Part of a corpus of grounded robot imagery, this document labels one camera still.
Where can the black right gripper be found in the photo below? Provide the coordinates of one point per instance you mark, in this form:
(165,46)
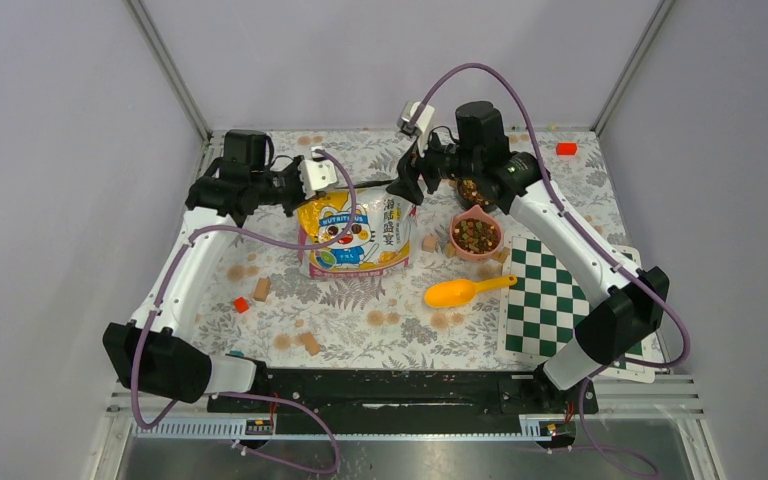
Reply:
(408,169)

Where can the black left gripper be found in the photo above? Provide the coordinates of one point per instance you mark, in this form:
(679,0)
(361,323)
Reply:
(293,167)

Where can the pet food bag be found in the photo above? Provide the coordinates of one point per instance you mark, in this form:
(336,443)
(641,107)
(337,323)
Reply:
(376,237)

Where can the yellow plastic scoop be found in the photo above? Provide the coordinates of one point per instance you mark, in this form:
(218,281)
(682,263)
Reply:
(460,292)

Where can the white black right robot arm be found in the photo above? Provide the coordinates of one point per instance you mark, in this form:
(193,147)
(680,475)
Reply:
(626,301)

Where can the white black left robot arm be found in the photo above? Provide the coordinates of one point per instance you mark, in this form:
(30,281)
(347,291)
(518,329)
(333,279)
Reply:
(152,352)

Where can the pink pet food bowl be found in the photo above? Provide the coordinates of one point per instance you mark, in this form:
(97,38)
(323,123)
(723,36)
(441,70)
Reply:
(475,235)

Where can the black round lid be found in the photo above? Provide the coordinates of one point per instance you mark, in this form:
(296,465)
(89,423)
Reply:
(467,195)

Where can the wooden cylinder near bowl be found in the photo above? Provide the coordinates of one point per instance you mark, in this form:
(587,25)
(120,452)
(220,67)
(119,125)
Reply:
(429,243)

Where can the small wooden block by bowl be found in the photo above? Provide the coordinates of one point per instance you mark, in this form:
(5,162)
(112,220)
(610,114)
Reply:
(449,250)

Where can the wooden block left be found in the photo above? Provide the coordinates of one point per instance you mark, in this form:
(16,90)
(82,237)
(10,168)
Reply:
(262,289)

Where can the red block at front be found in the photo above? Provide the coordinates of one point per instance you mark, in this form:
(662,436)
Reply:
(241,305)

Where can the red block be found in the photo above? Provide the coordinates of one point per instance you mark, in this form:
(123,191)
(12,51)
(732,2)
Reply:
(241,305)
(566,148)

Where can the floral table mat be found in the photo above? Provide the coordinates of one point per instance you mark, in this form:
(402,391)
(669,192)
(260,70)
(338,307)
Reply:
(369,322)

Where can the wooden block front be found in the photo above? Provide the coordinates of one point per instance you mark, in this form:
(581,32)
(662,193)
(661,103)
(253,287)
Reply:
(310,343)

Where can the red block at back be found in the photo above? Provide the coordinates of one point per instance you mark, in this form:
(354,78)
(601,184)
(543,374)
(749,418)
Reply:
(566,148)

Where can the green white checkerboard mat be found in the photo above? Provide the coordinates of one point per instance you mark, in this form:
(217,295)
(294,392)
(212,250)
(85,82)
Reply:
(539,312)

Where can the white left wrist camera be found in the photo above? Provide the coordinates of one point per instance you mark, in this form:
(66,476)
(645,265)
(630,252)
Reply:
(317,173)

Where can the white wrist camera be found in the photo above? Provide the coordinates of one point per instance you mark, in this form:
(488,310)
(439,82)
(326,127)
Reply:
(416,119)
(317,173)

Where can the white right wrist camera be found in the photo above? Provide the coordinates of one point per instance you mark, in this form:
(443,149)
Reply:
(416,119)

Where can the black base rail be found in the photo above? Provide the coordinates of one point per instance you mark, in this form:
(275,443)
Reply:
(405,402)

